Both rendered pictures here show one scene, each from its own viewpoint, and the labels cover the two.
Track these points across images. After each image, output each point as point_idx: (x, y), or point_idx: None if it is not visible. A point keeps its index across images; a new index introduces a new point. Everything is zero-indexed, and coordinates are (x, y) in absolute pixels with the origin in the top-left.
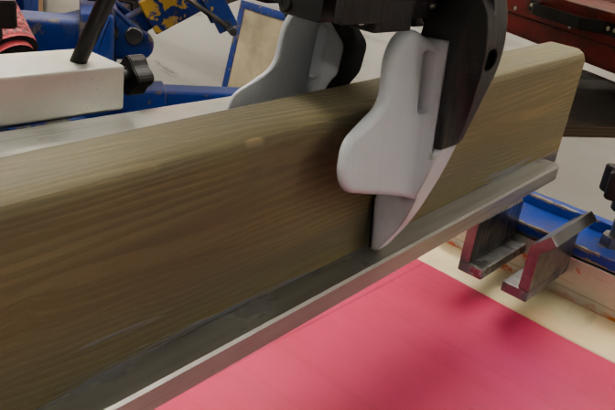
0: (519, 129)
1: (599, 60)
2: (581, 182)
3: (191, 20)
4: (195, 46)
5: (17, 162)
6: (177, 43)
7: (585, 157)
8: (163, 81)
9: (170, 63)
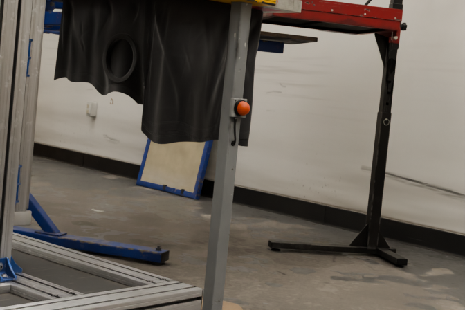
0: None
1: (264, 14)
2: (358, 147)
3: (130, 99)
4: (132, 117)
5: None
6: (120, 117)
7: (358, 131)
8: (108, 149)
9: (114, 133)
